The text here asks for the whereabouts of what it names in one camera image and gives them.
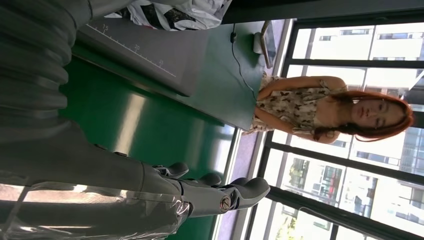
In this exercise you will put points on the black machine base plate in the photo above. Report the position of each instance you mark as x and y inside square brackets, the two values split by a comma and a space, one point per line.
[172, 43]

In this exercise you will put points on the green table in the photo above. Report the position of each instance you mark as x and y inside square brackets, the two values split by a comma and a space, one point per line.
[218, 86]

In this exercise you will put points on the black window frame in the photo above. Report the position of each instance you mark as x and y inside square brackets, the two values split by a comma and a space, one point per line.
[331, 63]

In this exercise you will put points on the green conveyor belt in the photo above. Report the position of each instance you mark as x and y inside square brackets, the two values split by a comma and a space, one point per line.
[99, 109]

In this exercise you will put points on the person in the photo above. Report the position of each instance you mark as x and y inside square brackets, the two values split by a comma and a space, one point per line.
[298, 106]

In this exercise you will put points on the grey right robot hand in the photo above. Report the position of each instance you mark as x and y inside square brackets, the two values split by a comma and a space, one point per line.
[99, 169]

